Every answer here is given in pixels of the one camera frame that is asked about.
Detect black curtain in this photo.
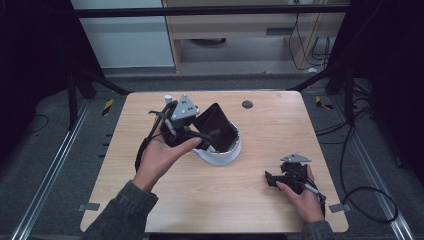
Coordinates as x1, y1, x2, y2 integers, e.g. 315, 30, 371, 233
328, 0, 424, 186
0, 0, 103, 164

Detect right hand-held gripper cable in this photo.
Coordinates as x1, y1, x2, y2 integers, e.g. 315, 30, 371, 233
289, 168, 328, 218

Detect black floor cable loop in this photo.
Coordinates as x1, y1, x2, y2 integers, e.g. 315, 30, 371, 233
314, 96, 400, 224

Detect black horizontal bar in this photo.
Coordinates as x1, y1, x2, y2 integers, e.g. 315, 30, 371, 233
71, 4, 351, 18

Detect black tripod stand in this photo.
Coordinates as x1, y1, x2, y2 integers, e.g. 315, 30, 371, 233
65, 63, 132, 132
286, 63, 356, 128

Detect black cables under desk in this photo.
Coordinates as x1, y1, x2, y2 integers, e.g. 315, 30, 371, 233
287, 12, 332, 73

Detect thin black floor cable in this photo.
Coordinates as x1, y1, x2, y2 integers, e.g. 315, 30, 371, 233
24, 113, 50, 136

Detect person's right hand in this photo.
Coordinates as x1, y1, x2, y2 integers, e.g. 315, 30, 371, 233
275, 165, 327, 225

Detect left hand-held gripper cable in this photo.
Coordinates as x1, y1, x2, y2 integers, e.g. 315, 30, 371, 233
134, 99, 179, 173

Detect white stand with post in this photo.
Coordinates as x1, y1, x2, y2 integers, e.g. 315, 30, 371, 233
164, 94, 243, 167

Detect light wooden desk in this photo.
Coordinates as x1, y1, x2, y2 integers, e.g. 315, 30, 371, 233
162, 0, 351, 73

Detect black wallet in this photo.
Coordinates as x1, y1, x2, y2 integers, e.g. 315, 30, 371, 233
192, 102, 240, 153

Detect person's left hand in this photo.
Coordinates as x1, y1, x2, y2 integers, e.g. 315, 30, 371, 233
132, 118, 203, 194

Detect white cabinet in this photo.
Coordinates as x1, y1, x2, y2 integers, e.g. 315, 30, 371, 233
70, 0, 175, 70

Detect yellow and black tape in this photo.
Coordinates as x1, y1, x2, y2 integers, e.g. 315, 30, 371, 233
101, 98, 115, 117
314, 95, 335, 111

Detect white bowl with metallic rim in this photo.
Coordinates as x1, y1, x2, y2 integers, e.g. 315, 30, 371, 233
208, 121, 242, 156

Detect aluminium rail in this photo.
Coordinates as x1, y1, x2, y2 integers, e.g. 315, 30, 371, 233
9, 99, 92, 240
332, 95, 416, 240

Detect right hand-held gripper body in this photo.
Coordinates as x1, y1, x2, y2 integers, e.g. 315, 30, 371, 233
277, 153, 313, 195

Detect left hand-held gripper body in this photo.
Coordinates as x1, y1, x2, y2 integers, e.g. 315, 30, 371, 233
159, 94, 202, 148

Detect grey tape strip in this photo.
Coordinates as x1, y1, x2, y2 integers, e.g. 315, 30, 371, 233
329, 203, 352, 214
77, 202, 101, 213

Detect hand-held gripper cable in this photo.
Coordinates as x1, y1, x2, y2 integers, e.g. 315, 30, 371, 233
289, 168, 328, 218
134, 99, 179, 173

